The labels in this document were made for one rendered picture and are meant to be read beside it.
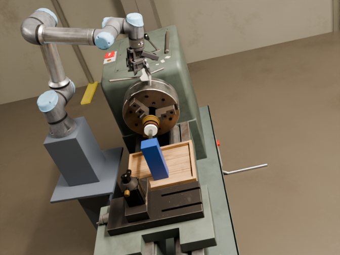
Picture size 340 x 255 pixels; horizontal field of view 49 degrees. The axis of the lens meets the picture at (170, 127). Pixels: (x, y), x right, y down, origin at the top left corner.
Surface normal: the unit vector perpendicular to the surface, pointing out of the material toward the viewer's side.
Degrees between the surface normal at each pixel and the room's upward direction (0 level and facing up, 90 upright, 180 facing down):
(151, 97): 90
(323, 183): 0
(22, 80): 90
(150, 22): 90
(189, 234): 0
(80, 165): 90
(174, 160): 0
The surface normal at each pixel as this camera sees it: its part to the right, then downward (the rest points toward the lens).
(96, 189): -0.26, -0.77
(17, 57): -0.05, 0.61
